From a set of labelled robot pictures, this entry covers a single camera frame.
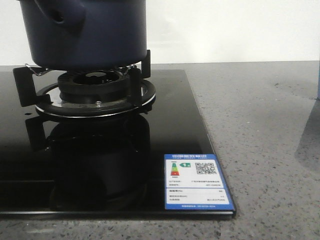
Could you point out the light blue ribbed cup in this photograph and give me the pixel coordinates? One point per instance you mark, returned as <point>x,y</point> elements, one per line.
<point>318,87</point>

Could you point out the black burner pot support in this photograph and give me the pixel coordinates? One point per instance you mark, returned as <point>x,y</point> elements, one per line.
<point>47,101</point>

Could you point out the dark blue cooking pot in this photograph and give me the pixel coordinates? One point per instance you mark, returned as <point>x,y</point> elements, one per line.
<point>85,34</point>

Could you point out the blue energy label sticker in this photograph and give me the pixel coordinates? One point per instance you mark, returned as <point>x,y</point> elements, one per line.
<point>195,182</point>

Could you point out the black gas burner head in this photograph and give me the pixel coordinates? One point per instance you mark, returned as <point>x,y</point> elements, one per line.
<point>88,88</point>

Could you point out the black glass gas stove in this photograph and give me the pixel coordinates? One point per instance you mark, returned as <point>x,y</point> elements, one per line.
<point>91,168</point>

